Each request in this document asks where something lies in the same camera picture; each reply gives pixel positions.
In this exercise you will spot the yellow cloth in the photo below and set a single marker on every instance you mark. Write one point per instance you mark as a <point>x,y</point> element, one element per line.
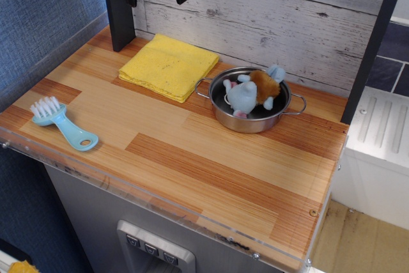
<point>169,67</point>

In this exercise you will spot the blue plush mouse toy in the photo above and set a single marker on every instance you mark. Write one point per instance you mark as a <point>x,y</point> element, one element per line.
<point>257,88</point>

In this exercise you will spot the light blue dish brush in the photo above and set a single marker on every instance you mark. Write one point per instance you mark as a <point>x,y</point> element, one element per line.
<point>49,111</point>

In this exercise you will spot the clear acrylic edge guard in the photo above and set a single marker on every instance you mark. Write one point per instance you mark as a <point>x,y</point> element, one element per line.
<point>95,201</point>

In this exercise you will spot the silver dispenser button panel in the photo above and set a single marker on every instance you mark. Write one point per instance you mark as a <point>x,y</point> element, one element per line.
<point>146,252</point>

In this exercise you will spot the white toy sink unit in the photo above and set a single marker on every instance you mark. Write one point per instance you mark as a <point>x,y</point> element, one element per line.
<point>373,171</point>

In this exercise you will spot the dark grey left post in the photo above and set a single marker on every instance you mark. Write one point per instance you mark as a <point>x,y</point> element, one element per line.
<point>121,22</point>

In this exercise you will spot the dark grey post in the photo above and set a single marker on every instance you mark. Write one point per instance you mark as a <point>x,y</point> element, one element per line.
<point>121,22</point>
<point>379,30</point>

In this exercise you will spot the steel pot with handles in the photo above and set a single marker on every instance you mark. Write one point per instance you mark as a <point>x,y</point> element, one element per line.
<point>259,119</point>

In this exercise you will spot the dark grey right post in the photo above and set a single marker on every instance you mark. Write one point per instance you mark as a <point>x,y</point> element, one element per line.
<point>379,30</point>

